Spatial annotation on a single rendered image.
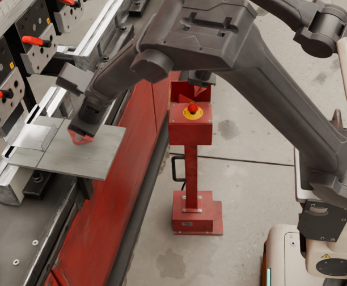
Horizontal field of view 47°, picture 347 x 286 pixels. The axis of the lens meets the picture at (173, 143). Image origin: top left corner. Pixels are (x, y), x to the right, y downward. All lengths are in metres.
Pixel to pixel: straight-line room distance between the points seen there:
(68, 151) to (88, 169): 0.09
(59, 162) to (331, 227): 0.68
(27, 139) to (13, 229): 0.24
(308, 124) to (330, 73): 2.47
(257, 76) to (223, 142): 1.94
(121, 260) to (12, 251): 0.92
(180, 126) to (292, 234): 0.68
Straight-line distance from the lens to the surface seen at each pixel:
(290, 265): 1.70
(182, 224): 1.99
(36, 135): 1.16
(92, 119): 0.97
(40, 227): 1.12
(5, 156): 1.15
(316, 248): 1.15
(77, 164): 1.05
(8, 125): 1.11
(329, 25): 1.02
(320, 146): 0.61
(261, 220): 2.12
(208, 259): 1.99
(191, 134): 1.46
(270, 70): 0.50
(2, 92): 0.96
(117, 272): 1.94
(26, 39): 1.03
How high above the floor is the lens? 1.78
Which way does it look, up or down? 47 degrees down
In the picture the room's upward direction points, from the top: 4 degrees counter-clockwise
